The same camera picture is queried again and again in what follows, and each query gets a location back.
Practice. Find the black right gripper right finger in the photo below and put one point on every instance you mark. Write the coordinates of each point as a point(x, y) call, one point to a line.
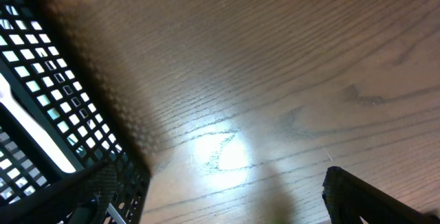
point(348, 199)

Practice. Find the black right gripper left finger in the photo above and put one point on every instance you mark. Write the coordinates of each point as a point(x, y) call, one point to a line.
point(85, 195)

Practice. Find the white plastic fork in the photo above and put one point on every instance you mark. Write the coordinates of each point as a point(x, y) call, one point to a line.
point(34, 129)

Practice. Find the black plastic basket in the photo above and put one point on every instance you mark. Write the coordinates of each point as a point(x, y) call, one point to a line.
point(50, 85)

